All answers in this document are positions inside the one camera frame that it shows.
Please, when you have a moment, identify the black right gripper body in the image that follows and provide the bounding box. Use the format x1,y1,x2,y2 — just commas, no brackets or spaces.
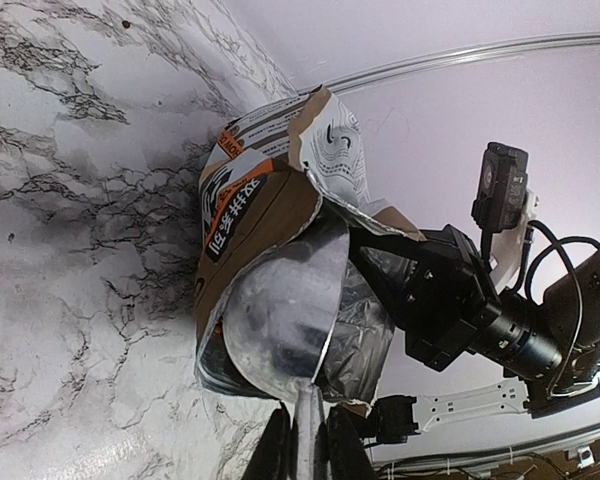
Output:
347,223,504,372

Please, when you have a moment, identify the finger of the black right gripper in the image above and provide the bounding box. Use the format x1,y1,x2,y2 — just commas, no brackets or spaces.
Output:
349,232,425,330

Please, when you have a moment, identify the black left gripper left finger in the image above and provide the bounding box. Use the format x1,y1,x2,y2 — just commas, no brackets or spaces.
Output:
242,403,291,480

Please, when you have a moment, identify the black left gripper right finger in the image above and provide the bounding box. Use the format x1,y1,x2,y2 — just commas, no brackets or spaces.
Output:
327,406,378,480

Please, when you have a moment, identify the metal food scoop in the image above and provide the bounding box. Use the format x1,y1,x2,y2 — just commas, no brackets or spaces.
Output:
223,218,349,479

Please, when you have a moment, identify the brown dog food bag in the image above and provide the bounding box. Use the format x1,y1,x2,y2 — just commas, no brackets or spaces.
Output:
194,87,424,410

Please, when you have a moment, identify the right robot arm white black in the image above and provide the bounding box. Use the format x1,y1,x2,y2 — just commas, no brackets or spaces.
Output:
349,221,600,418

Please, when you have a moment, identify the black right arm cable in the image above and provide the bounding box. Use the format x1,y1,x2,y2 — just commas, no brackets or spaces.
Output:
522,224,600,401

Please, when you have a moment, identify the right aluminium frame post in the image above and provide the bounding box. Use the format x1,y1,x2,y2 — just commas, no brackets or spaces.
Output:
318,33,600,94

